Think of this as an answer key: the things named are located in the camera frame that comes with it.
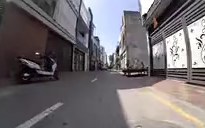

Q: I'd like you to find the building with brown shutters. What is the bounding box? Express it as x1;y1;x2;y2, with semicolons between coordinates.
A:
0;0;91;81

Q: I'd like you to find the grey concrete building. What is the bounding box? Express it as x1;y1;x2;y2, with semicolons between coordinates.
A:
119;9;150;71

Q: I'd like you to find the fence with white flower panels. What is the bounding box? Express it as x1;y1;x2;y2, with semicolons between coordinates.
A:
149;0;205;88

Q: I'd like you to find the white scooter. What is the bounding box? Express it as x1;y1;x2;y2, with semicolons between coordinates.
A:
16;51;61;84

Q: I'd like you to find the row of buildings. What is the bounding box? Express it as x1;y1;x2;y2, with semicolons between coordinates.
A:
88;8;109;71

